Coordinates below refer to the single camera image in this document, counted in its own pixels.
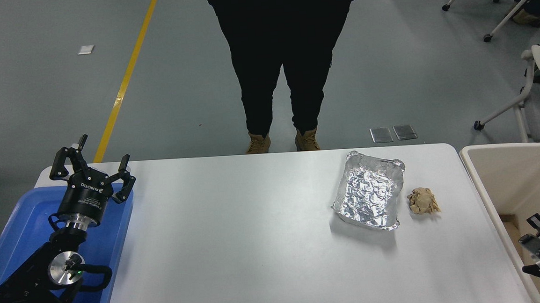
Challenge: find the blue plastic tray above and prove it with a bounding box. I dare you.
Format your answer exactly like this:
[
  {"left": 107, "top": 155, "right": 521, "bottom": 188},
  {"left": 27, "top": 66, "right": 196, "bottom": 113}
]
[{"left": 0, "top": 181, "right": 140, "bottom": 303}]

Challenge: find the brown cardboard piece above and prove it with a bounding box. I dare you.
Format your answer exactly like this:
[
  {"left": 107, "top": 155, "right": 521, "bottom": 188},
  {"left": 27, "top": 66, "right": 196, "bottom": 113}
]
[{"left": 499, "top": 213, "right": 525, "bottom": 262}]

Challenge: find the large pale bin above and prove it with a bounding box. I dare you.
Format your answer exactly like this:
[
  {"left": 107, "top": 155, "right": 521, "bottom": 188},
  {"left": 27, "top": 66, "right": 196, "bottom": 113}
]
[{"left": 459, "top": 141, "right": 540, "bottom": 303}]

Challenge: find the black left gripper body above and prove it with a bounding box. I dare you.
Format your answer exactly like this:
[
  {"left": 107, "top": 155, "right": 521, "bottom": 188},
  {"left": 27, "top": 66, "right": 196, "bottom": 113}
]
[{"left": 56, "top": 166, "right": 117, "bottom": 229}]

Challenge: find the crumpled tan paper ball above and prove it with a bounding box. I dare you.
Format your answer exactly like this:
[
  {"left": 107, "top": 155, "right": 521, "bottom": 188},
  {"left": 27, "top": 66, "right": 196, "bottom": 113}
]
[{"left": 406, "top": 186, "right": 442, "bottom": 216}]

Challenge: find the silver foil tray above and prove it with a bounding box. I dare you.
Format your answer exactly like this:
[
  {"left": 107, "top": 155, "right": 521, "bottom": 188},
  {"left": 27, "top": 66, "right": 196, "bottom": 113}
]
[{"left": 328, "top": 147, "right": 409, "bottom": 235}]

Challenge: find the metal floor plate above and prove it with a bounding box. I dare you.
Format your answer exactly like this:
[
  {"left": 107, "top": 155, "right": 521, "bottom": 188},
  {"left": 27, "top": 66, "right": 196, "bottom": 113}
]
[
  {"left": 369, "top": 126, "right": 394, "bottom": 144},
  {"left": 393, "top": 124, "right": 418, "bottom": 141}
]

